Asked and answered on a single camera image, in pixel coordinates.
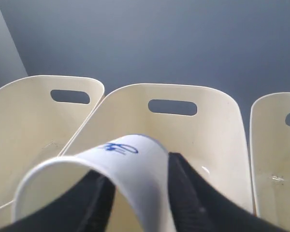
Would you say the right cream plastic bin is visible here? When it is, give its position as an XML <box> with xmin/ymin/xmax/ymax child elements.
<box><xmin>249</xmin><ymin>92</ymin><xmax>290</xmax><ymax>231</ymax></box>

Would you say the cream plastic bin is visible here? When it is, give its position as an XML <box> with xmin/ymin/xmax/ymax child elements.
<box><xmin>249</xmin><ymin>92</ymin><xmax>290</xmax><ymax>231</ymax></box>
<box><xmin>60</xmin><ymin>83</ymin><xmax>254</xmax><ymax>213</ymax></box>
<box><xmin>0</xmin><ymin>75</ymin><xmax>105</xmax><ymax>220</ymax></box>

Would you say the middle cream plastic bin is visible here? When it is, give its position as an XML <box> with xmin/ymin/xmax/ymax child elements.
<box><xmin>60</xmin><ymin>83</ymin><xmax>254</xmax><ymax>213</ymax></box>

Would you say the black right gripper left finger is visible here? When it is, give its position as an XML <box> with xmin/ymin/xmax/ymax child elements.
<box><xmin>4</xmin><ymin>171</ymin><xmax>115</xmax><ymax>232</ymax></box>

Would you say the left cream plastic bin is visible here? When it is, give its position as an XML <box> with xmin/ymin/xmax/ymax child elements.
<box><xmin>0</xmin><ymin>75</ymin><xmax>105</xmax><ymax>220</ymax></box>

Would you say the white paper cup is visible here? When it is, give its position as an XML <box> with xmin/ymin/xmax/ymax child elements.
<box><xmin>11</xmin><ymin>134</ymin><xmax>175</xmax><ymax>232</ymax></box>

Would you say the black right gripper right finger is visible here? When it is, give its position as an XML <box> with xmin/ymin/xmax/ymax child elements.
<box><xmin>168</xmin><ymin>152</ymin><xmax>283</xmax><ymax>232</ymax></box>

